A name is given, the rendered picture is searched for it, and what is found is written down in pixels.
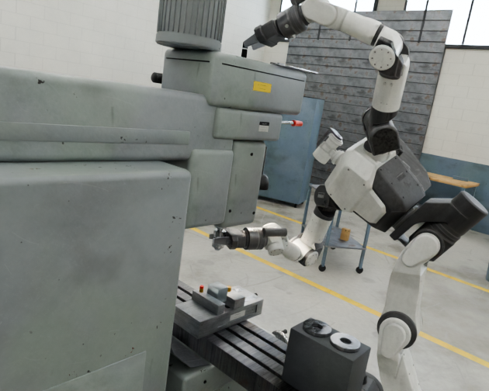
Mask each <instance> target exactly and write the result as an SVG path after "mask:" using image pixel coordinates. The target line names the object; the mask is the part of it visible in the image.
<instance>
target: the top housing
mask: <svg viewBox="0 0 489 391"><path fill-rule="evenodd" d="M306 78H307V76H306V75H305V73H304V72H302V71H297V70H293V69H290V68H287V67H281V66H278V65H274V64H268V63H265V62H261V61H256V60H252V59H248V58H245V57H239V56H236V55H233V54H226V53H223V52H220V51H213V50H189V49H176V48H169V49H167V50H166V51H165V59H164V67H163V75H162V83H161V87H162V88H167V89H172V90H177V91H183V92H191V93H196V94H202V95H205V97H206V100H207V103H208V104H209V105H210V106H219V107H226V108H233V109H245V110H252V111H259V112H273V113H280V114H287V115H294V116H295V115H298V114H299V113H300V110H301V106H302V101H303V93H304V88H305V83H306Z"/></svg>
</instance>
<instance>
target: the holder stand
mask: <svg viewBox="0 0 489 391"><path fill-rule="evenodd" d="M370 350H371V347H369V346H367V345H365V344H363V343H361V342H359V341H358V339H356V338H355V337H353V336H351V335H349V334H343V333H342V332H340V331H338V330H336V329H334V328H332V327H330V326H329V325H328V324H326V323H325V322H323V321H321V320H315V319H314V318H312V317H310V318H309V319H307V320H305V321H303V322H301V323H299V324H297V325H296V326H294V327H291V328H290V336H289V340H288V345H287V349H286V357H285V361H284V366H283V374H282V380H283V381H284V382H286V383H288V384H289V385H291V386H292V387H294V388H295V389H297V390H299V391H361V390H362V384H363V380H364V377H365V373H366V367H367V363H368V360H369V353H370Z"/></svg>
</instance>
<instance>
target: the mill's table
mask: <svg viewBox="0 0 489 391"><path fill-rule="evenodd" d="M193 290H195V289H194V288H192V287H190V286H189V285H186V284H185V283H184V282H182V281H180V280H179V284H178V291H177V298H176V304H180V303H184V302H186V301H189V300H192V291H193ZM172 335H173V336H174V337H176V338H177V339H179V340H180V341H181V342H182V343H183V344H185V345H187V346H188V347H189V348H191V349H192V350H194V352H196V353H197V354H198V355H200V356H202V357H203V358H205V359H206V360H207V361H208V362H209V363H211V364H212V365H214V366H215V367H217V368H218V369H219V370H221V371H222V372H223V373H224V374H226V375H228V376H229V377H230V378H232V379H233V380H234V381H235V382H237V383H238V384H240V385H241V386H243V387H244V388H245V389H246V390H247V391H299V390H297V389H295V388H294V387H292V386H291V385H289V384H288V383H286V382H284V381H283V380H282V374H283V366H284V361H285V357H286V349H287V345H288V344H286V343H284V342H283V341H281V340H280V339H278V338H276V337H274V336H272V335H271V334H269V333H267V332H266V331H264V330H263V329H261V328H259V327H257V326H255V325H254V324H252V323H251V322H249V321H247V320H245V321H242V322H240V323H238V324H235V325H233V326H230V327H227V328H225V329H223V330H219V331H218V332H215V333H213V334H210V335H207V336H205V337H202V338H200V339H197V338H195V337H194V336H192V335H191V334H190V333H188V332H187V331H186V330H184V329H182V328H181V327H180V326H179V325H177V324H176V323H173V331H172Z"/></svg>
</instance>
